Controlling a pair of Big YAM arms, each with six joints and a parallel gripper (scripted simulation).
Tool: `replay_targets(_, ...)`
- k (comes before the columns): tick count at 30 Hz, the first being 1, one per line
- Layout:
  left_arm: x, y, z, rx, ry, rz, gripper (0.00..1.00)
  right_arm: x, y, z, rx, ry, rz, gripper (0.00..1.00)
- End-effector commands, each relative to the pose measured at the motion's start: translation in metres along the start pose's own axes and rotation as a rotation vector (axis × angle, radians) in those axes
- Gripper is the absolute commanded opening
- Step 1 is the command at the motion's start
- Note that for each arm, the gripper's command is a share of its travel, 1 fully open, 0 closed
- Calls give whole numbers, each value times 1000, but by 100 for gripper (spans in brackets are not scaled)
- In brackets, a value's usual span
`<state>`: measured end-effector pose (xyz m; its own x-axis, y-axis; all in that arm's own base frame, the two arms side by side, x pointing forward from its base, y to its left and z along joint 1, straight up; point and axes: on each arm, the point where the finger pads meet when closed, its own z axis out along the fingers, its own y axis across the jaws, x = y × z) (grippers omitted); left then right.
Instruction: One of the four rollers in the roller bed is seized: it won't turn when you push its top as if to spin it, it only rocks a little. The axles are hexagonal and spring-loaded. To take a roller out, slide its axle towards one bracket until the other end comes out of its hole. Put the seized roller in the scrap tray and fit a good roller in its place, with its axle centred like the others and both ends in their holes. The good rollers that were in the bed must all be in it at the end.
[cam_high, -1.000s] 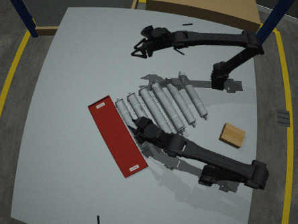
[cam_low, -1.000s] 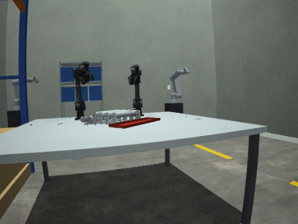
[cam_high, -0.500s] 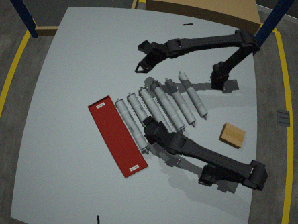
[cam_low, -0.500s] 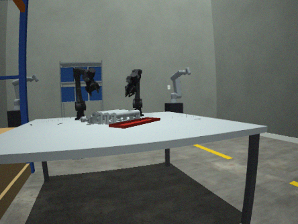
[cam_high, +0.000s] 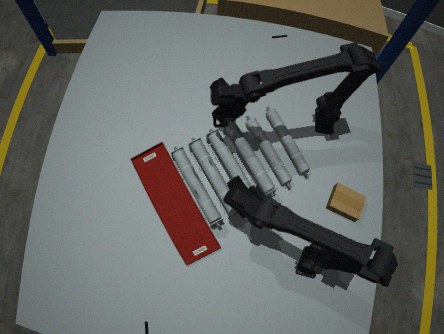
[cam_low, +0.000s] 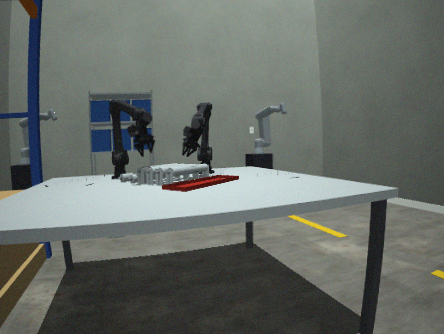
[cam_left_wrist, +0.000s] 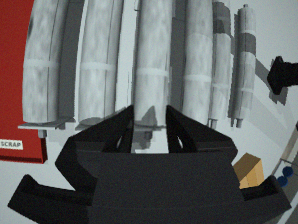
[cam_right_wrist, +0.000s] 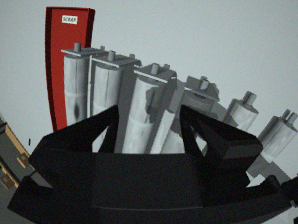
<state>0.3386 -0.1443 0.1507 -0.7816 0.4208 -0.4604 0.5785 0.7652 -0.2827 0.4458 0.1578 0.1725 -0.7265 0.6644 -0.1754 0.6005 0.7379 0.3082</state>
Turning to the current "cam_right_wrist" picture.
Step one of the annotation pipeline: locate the red scrap tray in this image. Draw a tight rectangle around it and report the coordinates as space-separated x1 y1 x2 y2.
45 7 95 132

